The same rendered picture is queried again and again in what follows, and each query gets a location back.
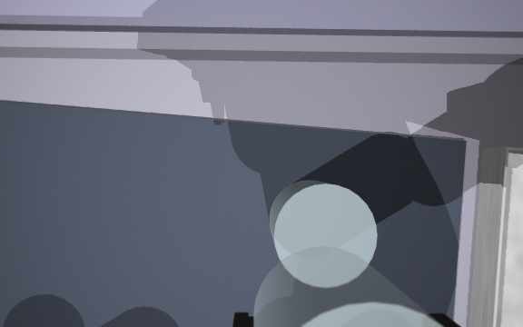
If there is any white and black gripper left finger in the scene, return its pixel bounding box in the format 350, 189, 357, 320
232, 312, 254, 327

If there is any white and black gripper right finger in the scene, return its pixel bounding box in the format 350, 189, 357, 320
429, 313, 461, 327

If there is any grey rectangular tray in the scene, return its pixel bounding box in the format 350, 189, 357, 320
469, 147, 523, 327

